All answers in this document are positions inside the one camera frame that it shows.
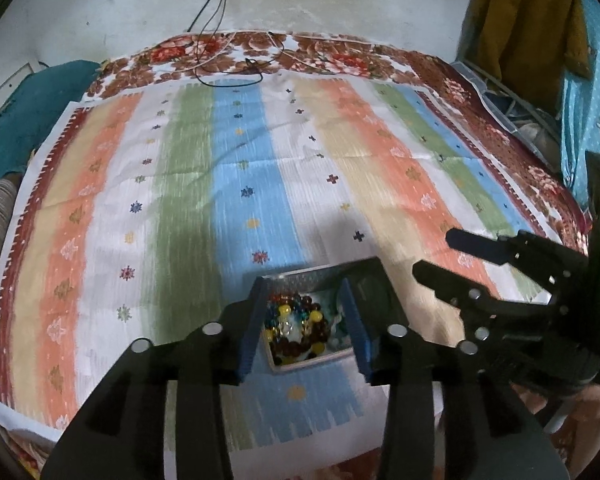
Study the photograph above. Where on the blue printed cloth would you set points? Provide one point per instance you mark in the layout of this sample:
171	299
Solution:
595	85

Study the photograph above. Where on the jewelry box with mirror lid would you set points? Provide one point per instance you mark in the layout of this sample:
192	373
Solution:
375	285

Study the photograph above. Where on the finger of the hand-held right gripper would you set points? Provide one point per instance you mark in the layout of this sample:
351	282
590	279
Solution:
530	252
460	292

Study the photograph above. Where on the striped colourful cloth mat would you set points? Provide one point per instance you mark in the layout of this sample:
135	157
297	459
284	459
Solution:
190	185

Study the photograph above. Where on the mustard hanging garment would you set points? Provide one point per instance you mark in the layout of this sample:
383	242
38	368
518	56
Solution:
525	35

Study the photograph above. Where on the teal cloth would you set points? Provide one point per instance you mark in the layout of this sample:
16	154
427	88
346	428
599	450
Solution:
25	115

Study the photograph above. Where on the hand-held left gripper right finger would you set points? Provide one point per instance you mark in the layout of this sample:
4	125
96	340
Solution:
355	332

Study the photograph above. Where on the grey metal frame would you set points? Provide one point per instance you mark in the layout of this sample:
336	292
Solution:
495	80

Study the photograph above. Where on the brown floral blanket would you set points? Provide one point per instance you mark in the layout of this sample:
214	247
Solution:
330	55

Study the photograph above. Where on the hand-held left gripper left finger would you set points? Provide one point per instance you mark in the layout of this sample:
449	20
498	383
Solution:
252	332

